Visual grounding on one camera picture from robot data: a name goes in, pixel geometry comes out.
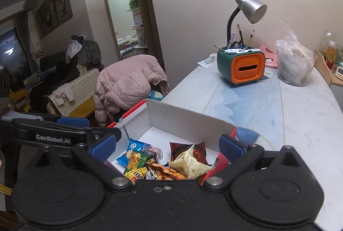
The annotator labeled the wooden side shelf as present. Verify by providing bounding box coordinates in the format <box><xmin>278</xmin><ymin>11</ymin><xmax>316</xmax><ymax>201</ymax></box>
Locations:
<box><xmin>314</xmin><ymin>50</ymin><xmax>342</xmax><ymax>87</ymax></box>

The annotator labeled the red and white cardboard box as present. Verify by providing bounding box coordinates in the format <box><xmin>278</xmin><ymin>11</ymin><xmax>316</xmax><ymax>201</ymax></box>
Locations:
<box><xmin>105</xmin><ymin>100</ymin><xmax>236</xmax><ymax>172</ymax></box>

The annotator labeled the cream triangular snack packet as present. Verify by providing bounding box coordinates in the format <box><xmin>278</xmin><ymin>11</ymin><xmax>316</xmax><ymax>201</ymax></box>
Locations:
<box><xmin>168</xmin><ymin>144</ymin><xmax>211</xmax><ymax>179</ymax></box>

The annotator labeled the pink puffer jacket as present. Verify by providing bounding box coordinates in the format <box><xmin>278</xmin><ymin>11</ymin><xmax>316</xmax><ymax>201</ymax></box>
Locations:
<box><xmin>93</xmin><ymin>54</ymin><xmax>170</xmax><ymax>126</ymax></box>

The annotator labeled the dark red foil packet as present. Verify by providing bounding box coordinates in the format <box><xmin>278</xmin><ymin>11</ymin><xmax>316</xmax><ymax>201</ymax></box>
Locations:
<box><xmin>169</xmin><ymin>141</ymin><xmax>208</xmax><ymax>166</ymax></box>

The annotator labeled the large red chips bag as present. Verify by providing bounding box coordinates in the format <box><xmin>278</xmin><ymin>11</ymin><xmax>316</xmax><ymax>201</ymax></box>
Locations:
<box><xmin>147</xmin><ymin>162</ymin><xmax>187</xmax><ymax>180</ymax></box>

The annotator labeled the silver desk lamp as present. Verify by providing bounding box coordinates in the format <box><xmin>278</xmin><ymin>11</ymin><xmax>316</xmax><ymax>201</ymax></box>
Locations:
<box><xmin>227</xmin><ymin>0</ymin><xmax>267</xmax><ymax>43</ymax></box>

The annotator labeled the amber bottle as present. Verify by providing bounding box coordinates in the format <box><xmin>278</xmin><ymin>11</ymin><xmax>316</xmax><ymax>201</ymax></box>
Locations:
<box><xmin>326</xmin><ymin>40</ymin><xmax>337</xmax><ymax>70</ymax></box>

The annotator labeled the brown round candy packet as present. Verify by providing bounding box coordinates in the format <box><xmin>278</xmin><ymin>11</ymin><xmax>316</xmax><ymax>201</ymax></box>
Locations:
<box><xmin>142</xmin><ymin>146</ymin><xmax>163</xmax><ymax>164</ymax></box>

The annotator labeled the clear plastic bag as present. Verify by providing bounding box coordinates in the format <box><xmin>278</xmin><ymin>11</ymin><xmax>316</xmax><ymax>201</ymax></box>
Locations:
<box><xmin>275</xmin><ymin>21</ymin><xmax>317</xmax><ymax>87</ymax></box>

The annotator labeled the green cracker packet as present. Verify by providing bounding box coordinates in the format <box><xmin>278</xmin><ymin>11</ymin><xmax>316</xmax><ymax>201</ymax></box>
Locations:
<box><xmin>124</xmin><ymin>151</ymin><xmax>154</xmax><ymax>173</ymax></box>

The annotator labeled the blue and white snack packet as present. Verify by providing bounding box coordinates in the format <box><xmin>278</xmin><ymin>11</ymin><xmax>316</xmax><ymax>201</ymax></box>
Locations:
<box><xmin>116</xmin><ymin>138</ymin><xmax>150</xmax><ymax>166</ymax></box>

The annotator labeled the yellow triangular snack packet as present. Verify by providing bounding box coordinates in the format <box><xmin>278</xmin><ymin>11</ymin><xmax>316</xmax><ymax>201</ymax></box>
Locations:
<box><xmin>124</xmin><ymin>167</ymin><xmax>148</xmax><ymax>183</ymax></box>

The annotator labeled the white digital timer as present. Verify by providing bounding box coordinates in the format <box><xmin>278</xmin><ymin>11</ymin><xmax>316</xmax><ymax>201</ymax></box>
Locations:
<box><xmin>335</xmin><ymin>66</ymin><xmax>343</xmax><ymax>81</ymax></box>

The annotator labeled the blue white bag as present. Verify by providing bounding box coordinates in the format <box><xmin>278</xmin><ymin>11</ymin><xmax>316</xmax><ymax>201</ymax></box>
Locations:
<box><xmin>148</xmin><ymin>90</ymin><xmax>163</xmax><ymax>101</ymax></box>

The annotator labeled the green orange tissue box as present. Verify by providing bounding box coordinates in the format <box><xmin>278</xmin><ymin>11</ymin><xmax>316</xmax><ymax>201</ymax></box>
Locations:
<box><xmin>217</xmin><ymin>48</ymin><xmax>265</xmax><ymax>85</ymax></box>

